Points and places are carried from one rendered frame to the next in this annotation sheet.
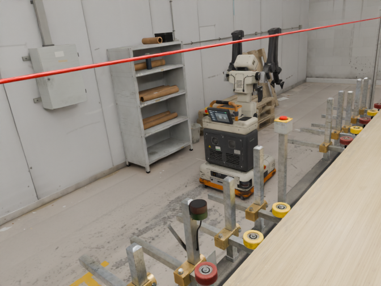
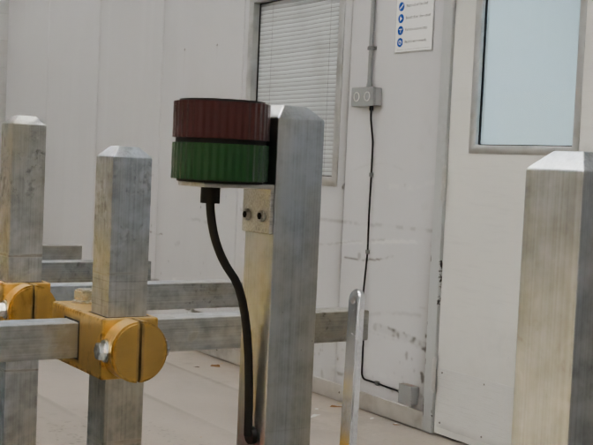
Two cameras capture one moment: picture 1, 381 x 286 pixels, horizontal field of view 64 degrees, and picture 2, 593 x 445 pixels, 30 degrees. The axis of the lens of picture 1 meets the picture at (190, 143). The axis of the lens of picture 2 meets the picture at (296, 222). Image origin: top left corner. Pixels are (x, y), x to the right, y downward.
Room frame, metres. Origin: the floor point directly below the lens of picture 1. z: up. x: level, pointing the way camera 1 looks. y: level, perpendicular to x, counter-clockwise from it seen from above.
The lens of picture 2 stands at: (1.12, -0.66, 1.10)
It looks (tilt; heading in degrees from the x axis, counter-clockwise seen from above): 3 degrees down; 104
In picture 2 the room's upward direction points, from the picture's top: 3 degrees clockwise
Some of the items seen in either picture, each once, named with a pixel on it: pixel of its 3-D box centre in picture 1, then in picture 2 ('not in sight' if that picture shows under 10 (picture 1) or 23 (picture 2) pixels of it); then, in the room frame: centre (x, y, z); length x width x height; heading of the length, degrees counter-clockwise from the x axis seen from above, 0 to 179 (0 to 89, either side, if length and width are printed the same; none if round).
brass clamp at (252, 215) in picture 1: (256, 209); not in sight; (1.28, -0.29, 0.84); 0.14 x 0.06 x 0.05; 137
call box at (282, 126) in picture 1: (283, 126); not in sight; (1.49, -0.49, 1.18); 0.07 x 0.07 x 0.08; 47
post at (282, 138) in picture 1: (282, 170); not in sight; (1.49, -0.49, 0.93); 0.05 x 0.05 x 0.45; 47
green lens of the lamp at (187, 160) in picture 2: (199, 212); (220, 162); (0.90, -0.01, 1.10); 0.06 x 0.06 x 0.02
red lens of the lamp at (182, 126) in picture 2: (198, 206); (221, 121); (0.90, -0.01, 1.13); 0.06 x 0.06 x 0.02
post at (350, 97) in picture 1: (347, 119); not in sight; (2.41, -1.32, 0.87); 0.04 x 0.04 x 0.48; 47
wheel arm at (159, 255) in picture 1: (167, 260); not in sight; (0.98, 0.13, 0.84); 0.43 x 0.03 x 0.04; 47
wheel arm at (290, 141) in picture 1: (316, 145); not in sight; (2.05, -0.91, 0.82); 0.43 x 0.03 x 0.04; 47
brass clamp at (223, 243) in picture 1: (228, 235); not in sight; (1.10, -0.13, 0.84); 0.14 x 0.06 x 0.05; 137
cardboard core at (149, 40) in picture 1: (151, 40); not in sight; (4.12, 0.37, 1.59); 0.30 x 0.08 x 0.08; 47
